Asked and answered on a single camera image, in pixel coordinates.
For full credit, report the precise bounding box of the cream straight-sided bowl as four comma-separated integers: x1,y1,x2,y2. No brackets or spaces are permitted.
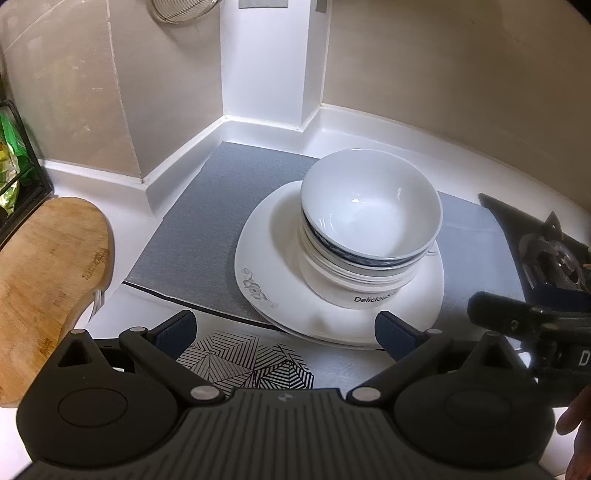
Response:
297,217,428,309

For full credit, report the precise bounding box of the black glass gas cooktop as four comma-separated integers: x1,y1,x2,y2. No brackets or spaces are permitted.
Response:
478,193,591,305

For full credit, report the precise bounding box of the person's right hand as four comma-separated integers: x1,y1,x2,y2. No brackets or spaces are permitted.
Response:
556,383,591,480

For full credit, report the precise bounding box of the green snack packet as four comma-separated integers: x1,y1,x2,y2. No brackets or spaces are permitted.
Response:
0,113,35,217

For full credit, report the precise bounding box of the grey dish mat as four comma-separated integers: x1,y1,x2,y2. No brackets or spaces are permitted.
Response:
122,141,527,333

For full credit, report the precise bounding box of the wire mesh strainer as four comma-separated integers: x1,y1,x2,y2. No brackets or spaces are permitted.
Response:
148,0,222,24

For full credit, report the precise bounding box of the black white geometric coaster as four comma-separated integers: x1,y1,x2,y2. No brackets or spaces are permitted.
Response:
178,330,315,391

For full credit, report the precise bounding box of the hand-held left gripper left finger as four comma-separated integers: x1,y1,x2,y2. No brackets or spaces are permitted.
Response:
44,309,227,408

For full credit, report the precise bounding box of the black cast iron pan support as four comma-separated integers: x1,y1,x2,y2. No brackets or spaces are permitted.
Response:
519,212,591,291

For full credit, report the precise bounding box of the black wire rack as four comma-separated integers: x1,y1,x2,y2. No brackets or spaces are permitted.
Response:
0,99,54,250

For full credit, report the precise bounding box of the wooden cutting board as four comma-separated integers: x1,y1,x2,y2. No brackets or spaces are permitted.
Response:
0,197,115,409

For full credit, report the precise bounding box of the oval white floral plate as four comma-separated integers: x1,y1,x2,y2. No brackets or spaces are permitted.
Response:
256,314,393,349

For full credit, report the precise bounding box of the light blue ribbed bowl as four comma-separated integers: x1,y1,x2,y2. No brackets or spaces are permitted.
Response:
307,249,428,280

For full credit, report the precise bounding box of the gas burner with steel ring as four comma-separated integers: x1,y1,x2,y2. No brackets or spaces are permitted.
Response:
531,242,591,289

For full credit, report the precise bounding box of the large white floral plate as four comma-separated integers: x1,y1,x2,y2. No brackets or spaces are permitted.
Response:
234,180,446,344

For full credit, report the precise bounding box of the white bowl with blue pattern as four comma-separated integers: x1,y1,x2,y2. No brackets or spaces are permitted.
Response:
300,148,443,271

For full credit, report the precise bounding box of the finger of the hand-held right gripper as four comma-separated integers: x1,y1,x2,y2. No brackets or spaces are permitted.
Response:
467,292,560,341
530,282,591,315

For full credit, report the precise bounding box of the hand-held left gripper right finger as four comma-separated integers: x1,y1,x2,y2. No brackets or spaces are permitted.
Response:
346,310,527,408

